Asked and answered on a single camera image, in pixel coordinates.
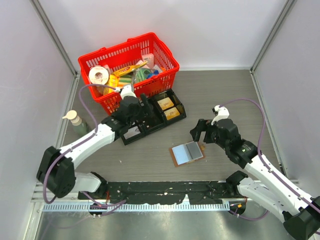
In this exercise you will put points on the gold card upper slot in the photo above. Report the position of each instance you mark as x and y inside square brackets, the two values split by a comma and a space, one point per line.
[165, 103]

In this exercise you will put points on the white slotted cable duct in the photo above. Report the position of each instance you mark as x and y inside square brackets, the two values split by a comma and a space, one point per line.
[87, 206]

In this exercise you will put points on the green package in basket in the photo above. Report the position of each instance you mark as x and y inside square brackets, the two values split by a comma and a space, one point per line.
[140, 74]

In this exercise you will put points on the pink box in basket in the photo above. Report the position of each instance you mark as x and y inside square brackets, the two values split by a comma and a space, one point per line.
[149, 58]

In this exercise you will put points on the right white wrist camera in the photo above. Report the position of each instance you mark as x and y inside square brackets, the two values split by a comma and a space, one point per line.
[221, 112]

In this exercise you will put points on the red plastic shopping basket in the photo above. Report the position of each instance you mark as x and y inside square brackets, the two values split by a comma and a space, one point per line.
[129, 53]

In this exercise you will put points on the gold card lower slot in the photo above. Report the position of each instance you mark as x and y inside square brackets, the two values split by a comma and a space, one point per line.
[171, 113]

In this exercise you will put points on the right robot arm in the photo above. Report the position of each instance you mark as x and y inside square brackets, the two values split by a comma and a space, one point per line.
[260, 181]

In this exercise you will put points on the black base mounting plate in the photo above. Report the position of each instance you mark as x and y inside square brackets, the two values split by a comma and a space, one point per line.
[167, 192]

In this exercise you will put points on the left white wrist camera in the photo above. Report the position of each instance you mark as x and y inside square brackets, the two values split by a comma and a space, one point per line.
[125, 91]

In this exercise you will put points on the brown leather card holder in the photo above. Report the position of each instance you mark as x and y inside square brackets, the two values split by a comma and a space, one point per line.
[180, 156]

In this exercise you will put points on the gold card slot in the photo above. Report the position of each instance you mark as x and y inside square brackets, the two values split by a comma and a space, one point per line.
[171, 113]
[165, 103]

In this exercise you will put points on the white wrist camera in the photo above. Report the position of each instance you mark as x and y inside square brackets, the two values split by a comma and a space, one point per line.
[125, 91]
[221, 112]

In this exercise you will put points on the white card lower slot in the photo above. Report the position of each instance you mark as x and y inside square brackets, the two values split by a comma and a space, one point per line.
[132, 132]

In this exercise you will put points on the black card organizer tray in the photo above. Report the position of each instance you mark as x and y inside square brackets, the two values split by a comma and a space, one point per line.
[167, 109]

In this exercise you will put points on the yellow snack package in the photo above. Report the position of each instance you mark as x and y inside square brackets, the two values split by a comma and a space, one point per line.
[123, 76]

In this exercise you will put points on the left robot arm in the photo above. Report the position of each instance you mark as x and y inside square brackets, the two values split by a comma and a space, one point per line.
[57, 170]

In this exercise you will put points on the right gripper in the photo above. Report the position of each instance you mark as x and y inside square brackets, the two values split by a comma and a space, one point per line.
[196, 132]

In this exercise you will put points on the green soap pump bottle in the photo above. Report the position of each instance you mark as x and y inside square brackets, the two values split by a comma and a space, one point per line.
[79, 125]

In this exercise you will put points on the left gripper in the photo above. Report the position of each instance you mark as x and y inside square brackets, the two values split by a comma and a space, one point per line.
[147, 107]

